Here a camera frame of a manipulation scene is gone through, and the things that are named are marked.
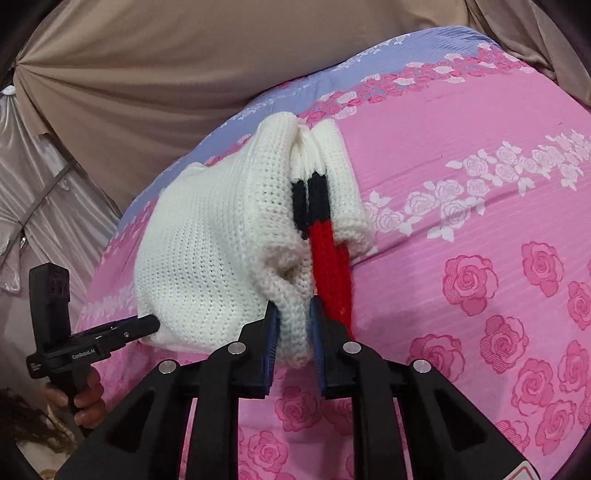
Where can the pink floral bed sheet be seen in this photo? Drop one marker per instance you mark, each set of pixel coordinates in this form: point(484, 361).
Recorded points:
point(461, 138)

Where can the beige backdrop curtain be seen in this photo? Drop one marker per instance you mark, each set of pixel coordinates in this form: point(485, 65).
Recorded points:
point(138, 92)

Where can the dark patterned cloth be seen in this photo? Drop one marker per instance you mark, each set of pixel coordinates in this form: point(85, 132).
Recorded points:
point(27, 429)

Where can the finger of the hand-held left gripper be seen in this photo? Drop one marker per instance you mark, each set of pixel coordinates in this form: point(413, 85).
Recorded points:
point(141, 327)

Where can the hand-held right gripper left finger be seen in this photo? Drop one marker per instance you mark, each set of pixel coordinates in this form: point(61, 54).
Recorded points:
point(273, 350)

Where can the white red black knit sweater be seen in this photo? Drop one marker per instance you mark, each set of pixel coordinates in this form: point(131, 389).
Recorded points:
point(203, 258)

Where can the grey metal pole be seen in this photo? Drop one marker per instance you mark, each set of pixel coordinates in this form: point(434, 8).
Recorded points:
point(46, 198)

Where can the silver satin curtain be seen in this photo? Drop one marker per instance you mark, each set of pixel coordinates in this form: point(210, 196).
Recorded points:
point(27, 194)

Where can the person's left hand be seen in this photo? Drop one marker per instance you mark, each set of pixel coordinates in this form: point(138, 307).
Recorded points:
point(90, 397)

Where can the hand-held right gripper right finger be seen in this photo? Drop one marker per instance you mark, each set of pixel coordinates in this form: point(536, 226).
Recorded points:
point(317, 350)

